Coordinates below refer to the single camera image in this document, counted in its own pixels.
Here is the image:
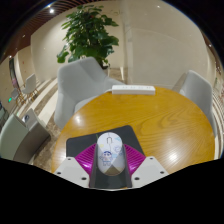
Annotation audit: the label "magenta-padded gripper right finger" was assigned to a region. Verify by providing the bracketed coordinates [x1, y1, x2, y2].
[122, 143, 170, 189]

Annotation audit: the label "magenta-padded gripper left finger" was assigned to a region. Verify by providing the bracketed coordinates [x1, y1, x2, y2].
[53, 143, 99, 189]

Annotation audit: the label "white cartoon-print computer mouse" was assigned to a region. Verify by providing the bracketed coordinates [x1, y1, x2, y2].
[96, 131, 126, 177]

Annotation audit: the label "black mouse pad green lines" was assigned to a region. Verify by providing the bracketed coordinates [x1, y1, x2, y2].
[65, 125, 145, 160]

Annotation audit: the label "grey-green low cabinet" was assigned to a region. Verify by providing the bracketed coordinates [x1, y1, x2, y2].
[0, 108, 52, 165]

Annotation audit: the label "white power strip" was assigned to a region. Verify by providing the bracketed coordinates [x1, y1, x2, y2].
[111, 84, 156, 96]

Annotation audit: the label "grey shell chair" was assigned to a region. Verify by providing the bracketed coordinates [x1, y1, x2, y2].
[54, 56, 124, 130]
[172, 69, 218, 138]

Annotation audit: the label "small grey chair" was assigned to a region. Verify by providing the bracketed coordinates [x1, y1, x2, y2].
[21, 73, 38, 102]

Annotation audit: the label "green potted plant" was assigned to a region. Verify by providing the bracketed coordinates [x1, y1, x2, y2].
[56, 3, 120, 69]

